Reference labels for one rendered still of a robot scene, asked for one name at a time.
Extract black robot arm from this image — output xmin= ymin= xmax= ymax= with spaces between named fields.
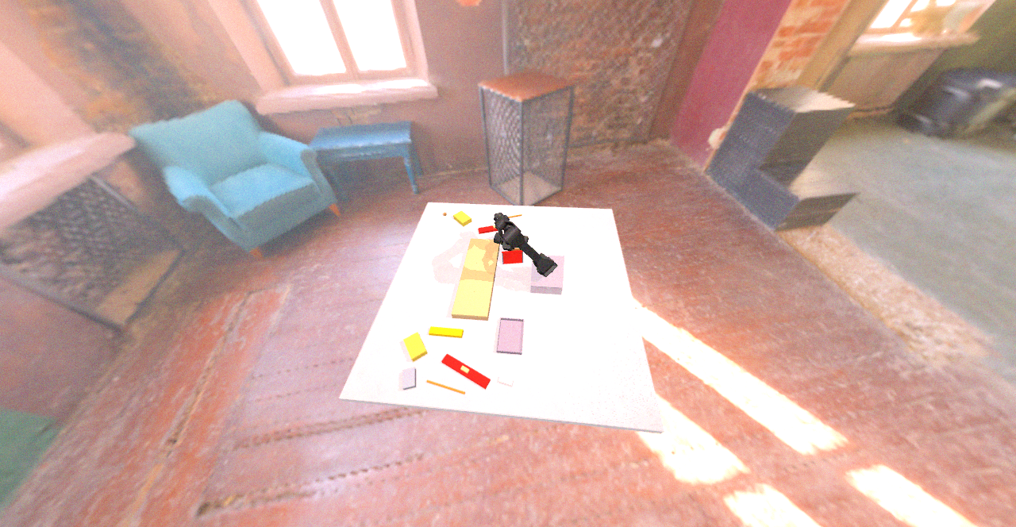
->
xmin=494 ymin=213 xmax=558 ymax=278

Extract tan wooden floor panel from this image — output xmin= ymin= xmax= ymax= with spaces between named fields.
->
xmin=452 ymin=239 xmax=500 ymax=321

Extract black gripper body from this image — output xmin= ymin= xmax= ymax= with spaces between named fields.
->
xmin=494 ymin=233 xmax=529 ymax=244

